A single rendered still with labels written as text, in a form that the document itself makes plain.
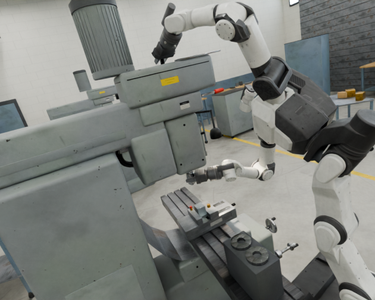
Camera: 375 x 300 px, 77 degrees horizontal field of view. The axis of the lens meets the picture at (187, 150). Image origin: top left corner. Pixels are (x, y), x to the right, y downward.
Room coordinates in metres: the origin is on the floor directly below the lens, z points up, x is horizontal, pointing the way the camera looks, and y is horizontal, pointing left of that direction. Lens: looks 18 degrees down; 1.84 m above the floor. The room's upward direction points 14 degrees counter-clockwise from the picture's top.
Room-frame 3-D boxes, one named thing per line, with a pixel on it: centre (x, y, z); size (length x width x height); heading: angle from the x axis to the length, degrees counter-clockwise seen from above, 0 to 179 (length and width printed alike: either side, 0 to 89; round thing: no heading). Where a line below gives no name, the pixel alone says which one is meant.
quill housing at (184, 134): (1.29, 0.02, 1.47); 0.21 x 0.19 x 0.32; 20
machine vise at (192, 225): (1.27, -0.02, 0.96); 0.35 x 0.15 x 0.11; 109
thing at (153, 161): (1.23, 0.20, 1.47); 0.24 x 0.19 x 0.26; 20
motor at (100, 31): (1.20, 0.26, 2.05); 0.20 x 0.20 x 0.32
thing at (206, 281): (1.30, 0.00, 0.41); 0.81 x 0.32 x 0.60; 110
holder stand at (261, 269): (0.78, -0.15, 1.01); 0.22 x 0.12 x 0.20; 22
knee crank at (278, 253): (1.34, -0.53, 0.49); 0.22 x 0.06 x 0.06; 110
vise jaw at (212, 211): (1.28, -0.04, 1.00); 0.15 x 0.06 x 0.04; 19
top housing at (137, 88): (1.28, 0.03, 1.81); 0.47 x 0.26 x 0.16; 110
